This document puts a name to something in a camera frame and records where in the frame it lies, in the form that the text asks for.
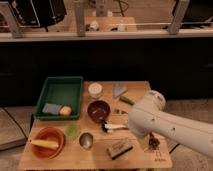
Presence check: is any white paper cup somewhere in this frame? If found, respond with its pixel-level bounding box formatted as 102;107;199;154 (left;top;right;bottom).
88;82;103;99

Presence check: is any metal fork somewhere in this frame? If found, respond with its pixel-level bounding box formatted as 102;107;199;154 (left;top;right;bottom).
114;109;128;114

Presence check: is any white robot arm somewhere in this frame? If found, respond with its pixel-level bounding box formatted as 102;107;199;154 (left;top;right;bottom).
128;90;213;158

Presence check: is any orange plastic bowl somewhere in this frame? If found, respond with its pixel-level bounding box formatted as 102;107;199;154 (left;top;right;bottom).
30;127;65;159

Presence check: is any green plastic tray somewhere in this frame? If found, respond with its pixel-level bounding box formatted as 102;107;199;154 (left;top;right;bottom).
34;76;83;121

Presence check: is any grey cloth piece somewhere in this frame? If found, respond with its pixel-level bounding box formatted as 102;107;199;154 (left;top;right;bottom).
113;82;127;98

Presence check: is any yellow orange fruit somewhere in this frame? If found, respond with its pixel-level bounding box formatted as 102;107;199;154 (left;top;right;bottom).
59;106;72;116

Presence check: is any blue grey sponge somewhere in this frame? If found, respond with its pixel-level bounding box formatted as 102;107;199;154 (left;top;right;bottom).
42;103;61;115

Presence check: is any bunch of dark grapes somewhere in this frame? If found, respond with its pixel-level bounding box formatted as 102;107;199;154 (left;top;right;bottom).
148;133;160;150

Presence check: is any green chili pepper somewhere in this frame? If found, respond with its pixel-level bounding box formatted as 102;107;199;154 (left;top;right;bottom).
119;96;135;105

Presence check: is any yellow corn cob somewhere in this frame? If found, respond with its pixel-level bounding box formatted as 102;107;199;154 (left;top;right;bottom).
31;140;59;149

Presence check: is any dark red bowl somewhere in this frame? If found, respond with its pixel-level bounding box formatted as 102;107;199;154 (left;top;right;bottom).
87;100;111;123

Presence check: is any small metal cup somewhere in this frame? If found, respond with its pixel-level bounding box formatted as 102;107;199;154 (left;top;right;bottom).
79;132;93;149

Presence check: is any grey floor mat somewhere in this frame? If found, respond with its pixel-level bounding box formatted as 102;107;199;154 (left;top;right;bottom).
0;108;26;151

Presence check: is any metal frame rail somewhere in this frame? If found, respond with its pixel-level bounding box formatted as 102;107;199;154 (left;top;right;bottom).
0;0;213;42

